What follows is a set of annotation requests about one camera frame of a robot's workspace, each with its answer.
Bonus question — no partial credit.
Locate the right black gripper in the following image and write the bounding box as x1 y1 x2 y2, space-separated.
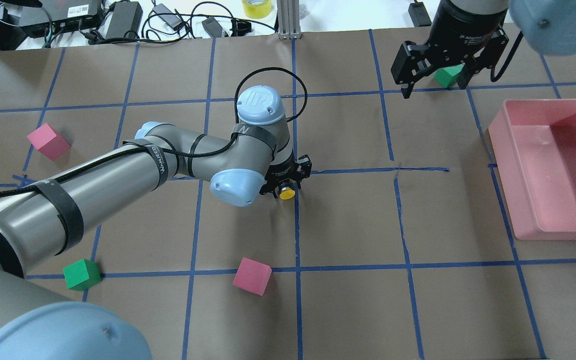
390 0 509 100

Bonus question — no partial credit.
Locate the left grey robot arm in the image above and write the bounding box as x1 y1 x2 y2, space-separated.
0 85 313 360

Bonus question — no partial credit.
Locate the pink plastic bin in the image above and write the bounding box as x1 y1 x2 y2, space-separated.
488 98 576 241

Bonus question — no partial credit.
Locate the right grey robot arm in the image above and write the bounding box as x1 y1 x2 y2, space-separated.
390 0 576 99

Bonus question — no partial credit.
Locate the yellow tape roll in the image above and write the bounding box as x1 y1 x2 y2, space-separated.
241 0 273 19

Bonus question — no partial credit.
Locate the black power adapter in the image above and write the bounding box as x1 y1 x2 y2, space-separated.
407 0 432 28

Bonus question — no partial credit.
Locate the pink foam cube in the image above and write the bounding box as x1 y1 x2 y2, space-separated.
231 257 273 296
26 123 71 161

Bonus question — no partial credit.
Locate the yellow push button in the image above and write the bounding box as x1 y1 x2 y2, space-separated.
278 183 297 201

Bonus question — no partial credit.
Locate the pink foam cube far left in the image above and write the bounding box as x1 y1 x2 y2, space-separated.
26 123 71 161

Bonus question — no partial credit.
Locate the aluminium frame post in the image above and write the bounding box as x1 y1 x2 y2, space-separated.
276 0 302 40

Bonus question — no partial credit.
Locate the green foam cube right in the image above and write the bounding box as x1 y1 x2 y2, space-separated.
433 63 464 89

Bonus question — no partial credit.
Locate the green foam cube left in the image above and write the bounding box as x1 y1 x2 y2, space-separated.
62 259 102 292

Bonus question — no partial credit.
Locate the green foam cube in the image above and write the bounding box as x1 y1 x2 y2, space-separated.
433 63 464 89
62 259 102 292

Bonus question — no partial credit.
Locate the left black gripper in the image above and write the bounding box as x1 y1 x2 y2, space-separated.
259 148 313 199

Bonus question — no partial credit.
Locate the pink foam cube centre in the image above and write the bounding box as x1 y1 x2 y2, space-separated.
231 257 273 296

